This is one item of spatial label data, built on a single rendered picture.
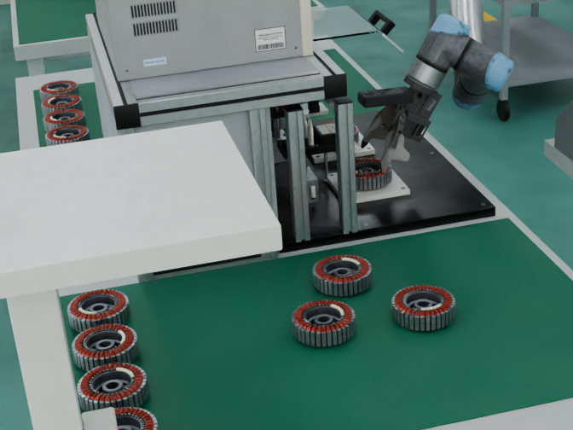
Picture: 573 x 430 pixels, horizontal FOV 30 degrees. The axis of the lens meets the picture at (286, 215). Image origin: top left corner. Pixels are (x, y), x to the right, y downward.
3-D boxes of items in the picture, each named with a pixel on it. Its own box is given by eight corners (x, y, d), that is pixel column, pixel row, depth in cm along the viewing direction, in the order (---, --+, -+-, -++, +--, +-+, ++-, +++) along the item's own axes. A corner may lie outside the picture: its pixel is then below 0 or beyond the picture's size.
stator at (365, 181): (382, 168, 243) (382, 153, 242) (399, 187, 234) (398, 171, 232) (335, 175, 241) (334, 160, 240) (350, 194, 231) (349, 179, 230)
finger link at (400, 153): (408, 177, 228) (416, 137, 231) (385, 167, 226) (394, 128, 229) (400, 180, 231) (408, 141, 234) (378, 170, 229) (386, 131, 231)
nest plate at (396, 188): (387, 168, 246) (387, 163, 246) (410, 194, 233) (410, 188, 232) (325, 178, 243) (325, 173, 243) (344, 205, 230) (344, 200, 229)
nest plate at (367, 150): (355, 132, 267) (355, 127, 267) (375, 153, 254) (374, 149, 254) (298, 141, 264) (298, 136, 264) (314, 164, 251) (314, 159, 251)
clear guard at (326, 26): (371, 26, 268) (370, 2, 265) (403, 52, 247) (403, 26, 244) (244, 43, 262) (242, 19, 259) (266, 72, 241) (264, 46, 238)
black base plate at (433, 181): (395, 115, 282) (395, 107, 281) (495, 216, 226) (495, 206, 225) (220, 142, 273) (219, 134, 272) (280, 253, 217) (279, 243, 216)
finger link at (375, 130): (379, 155, 244) (402, 135, 237) (357, 146, 242) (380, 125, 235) (379, 144, 246) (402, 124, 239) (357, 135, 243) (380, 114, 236)
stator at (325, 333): (312, 356, 182) (311, 337, 181) (280, 327, 191) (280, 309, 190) (367, 336, 187) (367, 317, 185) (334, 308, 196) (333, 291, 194)
